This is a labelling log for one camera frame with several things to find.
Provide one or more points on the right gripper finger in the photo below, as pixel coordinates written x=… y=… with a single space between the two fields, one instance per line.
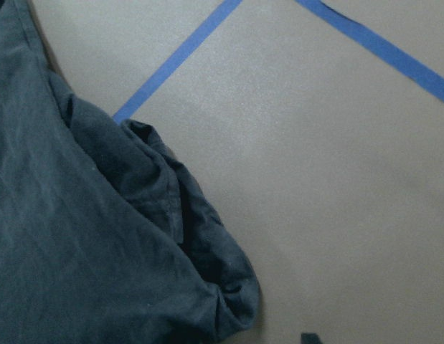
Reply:
x=310 y=338

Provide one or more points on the blue tape strip crosswise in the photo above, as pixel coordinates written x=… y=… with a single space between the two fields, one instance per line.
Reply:
x=175 y=60

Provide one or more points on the blue tape strip lengthwise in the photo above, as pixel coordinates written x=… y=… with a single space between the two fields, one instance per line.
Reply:
x=407 y=65

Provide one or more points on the black graphic t-shirt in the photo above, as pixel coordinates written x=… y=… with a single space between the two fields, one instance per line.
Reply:
x=104 y=236

